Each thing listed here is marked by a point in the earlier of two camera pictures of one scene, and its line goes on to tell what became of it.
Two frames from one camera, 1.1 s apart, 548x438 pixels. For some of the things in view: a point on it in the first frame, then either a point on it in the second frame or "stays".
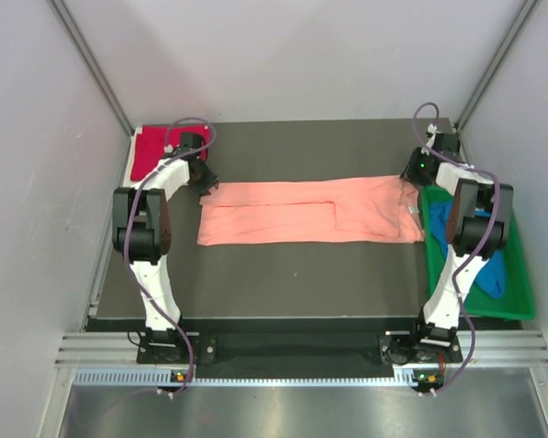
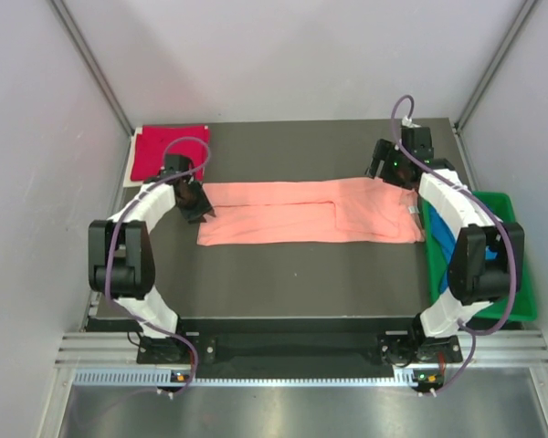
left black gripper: [202, 188] to [203, 207]
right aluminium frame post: [527, 7] stays
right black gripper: [411, 176] to [383, 151]
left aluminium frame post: [94, 64] stays
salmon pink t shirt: [365, 209] stays
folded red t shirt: [151, 144] stays
